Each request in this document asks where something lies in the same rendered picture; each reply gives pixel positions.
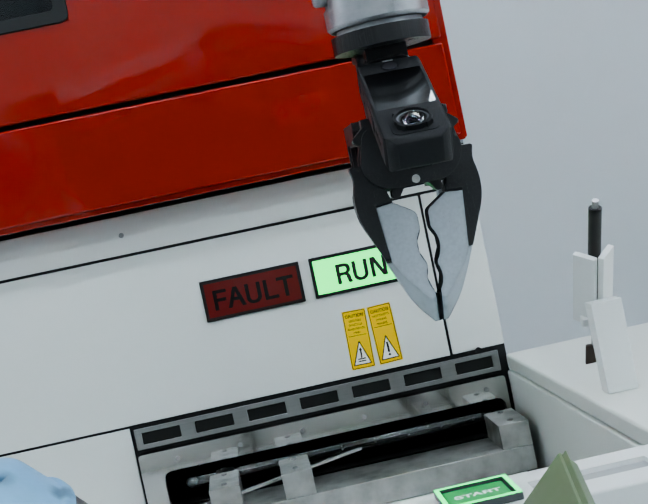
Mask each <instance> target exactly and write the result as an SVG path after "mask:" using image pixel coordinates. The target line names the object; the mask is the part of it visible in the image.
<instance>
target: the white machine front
mask: <svg viewBox="0 0 648 504"><path fill-rule="evenodd" d="M350 168H351V166H350V167H345V168H340V169H336V170H331V171H326V172H321V173H316V174H312V175H307V176H302V177H297V178H293V179H288V180H283V181H278V182H273V183H269V184H264V185H259V186H254V187H250V188H245V189H240V190H235V191H231V192H226V193H221V194H216V195H211V196H207V197H202V198H197V199H192V200H188V201H183V202H178V203H173V204H169V205H164V206H159V207H154V208H149V209H145V210H140V211H135V212H130V213H126V214H121V215H116V216H111V217H107V218H102V219H97V220H92V221H87V222H83V223H78V224H73V225H68V226H64V227H59V228H54V229H49V230H45V231H40V232H35V233H30V234H25V235H21V236H16V237H11V238H6V239H2V240H0V458H14V459H17V460H20V461H22V462H24V463H25V464H27V465H29V466H30V467H32V468H33V469H35V470H37V471H38V472H40V473H42V474H43V475H45V476H47V477H56V478H59V479H61V480H63V481H64V482H66V483H67V484H68V485H70V486H71V488H72V489H73V491H74V493H75V495H76V496H77V497H79V498H80V499H82V500H83V501H85V502H86V503H88V504H148V502H147V497H146V493H145V488H144V484H143V479H142V474H141V470H140V465H139V461H138V458H139V455H140V454H141V453H145V452H150V451H154V450H159V449H163V448H168V447H172V446H177V445H181V444H186V443H190V442H195V441H199V440H204V439H208V438H213V437H217V436H222V435H226V434H231V433H235V432H240V431H244V430H249V429H253V428H258V427H262V426H267V425H271V424H275V423H280V422H284V421H289V420H293V419H298V418H302V417H307V416H311V415H316V414H320V413H325V412H329V411H334V410H338V409H343V408H347V407H352V406H356V405H361V404H365V403H370V402H374V401H379V400H383V399H388V398H392V397H397V396H401V395H406V394H410V393H415V392H419V391H424V390H428V389H432V388H437V387H441V386H446V385H450V384H455V383H459V382H464V381H468V380H473V379H477V378H482V377H486V376H491V375H495V374H501V375H503V376H504V377H505V379H506V384H507V389H508V394H509V399H510V404H511V408H512V409H514V410H515V405H514V401H513V396H512V391H511V386H510V381H509V376H508V370H509V367H508V362H507V358H506V350H505V345H504V339H503V334H502V329H501V325H500V320H499V315H498V310H497V305H496V300H495V295H494V290H493V285H492V280H491V275H490V270H489V266H488V261H487V256H486V251H485V246H484V241H483V236H482V231H481V226H480V221H479V218H478V223H477V228H476V233H475V238H474V243H473V245H471V246H472V250H471V255H470V260H469V264H468V268H467V273H466V277H465V281H464V285H463V288H462V291H461V294H460V296H459V299H458V301H457V303H456V305H455V307H454V309H453V311H452V313H451V315H450V317H449V318H448V319H442V320H440V321H435V320H433V319H432V318H431V317H430V316H428V315H427V314H426V313H425V312H423V311H422V310H421V309H420V308H419V307H418V306H417V305H416V304H415V303H414V302H413V301H412V300H411V299H410V297H409V296H408V295H407V293H406V292H405V290H404V289H403V288H402V286H401V285H400V283H399V282H398V280H397V279H391V280H387V281H382V282H377V283H373V284H368V285H364V286H359V287H354V288H350V289H345V290H340V291H336V292H331V293H327V294H322V295H319V293H318V288H317V284H316V279H315V274H314V269H313V265H312V262H313V261H318V260H323V259H327V258H332V257H337V256H341V255H346V254H351V253H355V252H360V251H365V250H369V249H374V248H376V246H375V245H374V243H373V242H372V241H371V239H370V238H369V236H368V235H367V234H366V232H365V231H364V229H363V228H362V226H361V224H360V223H359V220H358V218H357V216H356V213H355V210H354V206H353V199H352V196H353V183H352V179H351V176H350V174H349V172H348V170H349V169H350ZM436 191H437V190H434V189H433V188H431V187H430V186H425V185H424V184H422V185H417V186H413V187H408V188H404V189H403V192H402V194H401V196H400V198H397V199H392V198H391V196H390V191H389V192H387V193H388V195H389V197H390V199H391V200H392V202H393V203H395V204H398V205H400V206H403V207H405V208H408V209H411V210H413V211H415V213H416V214H417V217H418V221H419V226H420V233H419V237H418V240H417V242H418V247H419V252H420V254H421V255H422V256H423V258H424V259H425V260H426V262H427V265H428V279H429V281H430V283H431V285H432V287H433V288H434V290H435V292H436V293H437V290H438V280H439V272H438V270H437V268H436V265H435V263H434V257H435V252H436V247H437V246H436V242H435V237H434V235H433V234H432V233H431V231H430V230H429V229H428V227H427V223H426V218H425V208H426V207H427V206H428V205H429V204H430V203H431V202H432V201H433V200H434V199H435V198H436V197H437V193H436ZM290 266H295V267H296V271H297V276H298V281H299V286H300V290H301V295H302V299H299V300H294V301H290V302H285V303H280V304H276V305H271V306H267V307H262V308H257V309H253V310H248V311H243V312H239V313H234V314H230V315H225V316H220V317H216V318H211V319H210V316H209V311H208V307H207V302H206V297H205V293H204V288H203V285H206V284H211V283H216V282H220V281H225V280H229V279H234V278H239V277H243V276H248V275H253V274H257V273H262V272H267V271H271V270H276V269H281V268H285V267H290ZM387 302H390V306H391V311H392V315H393V319H394V323H395V327H396V332H397V336H398V340H399V344H400V348H401V352H402V357H403V359H402V360H398V361H394V362H390V363H386V364H382V365H380V362H379V358H378V354H377V349H376V345H375V341H374V337H373V333H372V329H371V324H370V320H369V316H368V312H367V307H371V306H375V305H379V304H383V303H387ZM361 308H365V313H366V318H367V323H368V329H369V334H370V339H371V345H372V350H373V355H374V361H375V366H372V367H367V368H362V369H357V370H352V366H351V361H350V356H349V350H348V345H347V340H346V335H345V329H344V324H343V319H342V313H341V312H346V311H351V310H356V309H361ZM493 350H498V355H499V360H500V365H501V370H499V371H494V372H490V373H485V374H481V375H476V376H472V377H467V378H463V379H458V380H454V381H449V382H445V383H440V384H436V385H431V386H427V387H422V388H418V389H413V390H409V391H404V392H400V393H395V394H391V395H386V396H382V397H377V398H373V399H368V400H364V401H359V402H355V403H350V404H346V405H342V406H337V407H333V408H328V409H324V410H319V411H315V412H310V413H306V414H301V415H297V416H292V417H288V418H283V419H279V420H274V421H270V422H265V423H261V424H256V425H252V426H247V427H243V428H238V429H234V430H229V431H225V432H220V433H216V434H211V435H207V436H202V437H198V438H193V439H189V440H184V441H180V442H175V443H171V444H166V445H162V446H157V447H153V448H148V449H144V450H140V451H138V449H137V445H136V440H135V436H134V431H133V430H136V429H141V428H145V427H150V426H154V425H159V424H163V423H168V422H172V421H177V420H181V419H186V418H190V417H195V416H199V415H204V414H208V413H213V412H217V411H222V410H227V409H231V408H236V407H240V406H245V405H249V404H254V403H258V402H263V401H267V400H272V399H276V398H281V397H285V396H290V395H294V394H299V393H303V392H308V391H312V390H317V389H321V388H326V387H330V386H335V385H339V384H344V383H348V382H353V381H357V380H362V379H366V378H371V377H375V376H380V375H384V374H389V373H393V372H398V371H403V370H407V369H412V368H416V367H421V366H425V365H430V364H434V363H439V362H443V361H448V360H452V359H457V358H461V357H466V356H470V355H475V354H480V353H484V352H488V351H493ZM515 411H516V410H515Z"/></svg>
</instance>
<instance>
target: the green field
mask: <svg viewBox="0 0 648 504"><path fill-rule="evenodd" d="M312 265H313V269H314V274H315V279H316V284H317V288H318V293H319V295H322V294H327V293H331V292H336V291H340V290H345V289H350V288H354V287H359V286H364V285H368V284H373V283H377V282H382V281H387V280H391V279H396V277H395V276H394V274H393V273H392V271H391V270H390V268H389V267H388V265H387V264H386V262H385V259H384V257H383V256H382V255H381V253H380V252H379V250H378V249H377V248H374V249H369V250H365V251H360V252H355V253H351V254H346V255H341V256H337V257H332V258H327V259H323V260H318V261H313V262H312Z"/></svg>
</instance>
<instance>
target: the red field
mask: <svg viewBox="0 0 648 504"><path fill-rule="evenodd" d="M203 288H204V293H205V297H206V302H207V307H208V311H209V316H210V319H211V318H216V317H220V316H225V315H230V314H234V313H239V312H243V311H248V310H253V309H257V308H262V307H267V306H271V305H276V304H280V303H285V302H290V301H294V300H299V299H302V295H301V290H300V286H299V281H298V276H297V271H296V267H295V266H290V267H285V268H281V269H276V270H271V271H267V272H262V273H257V274H253V275H248V276H243V277H239V278H234V279H229V280H225V281H220V282H216V283H211V284H206V285H203Z"/></svg>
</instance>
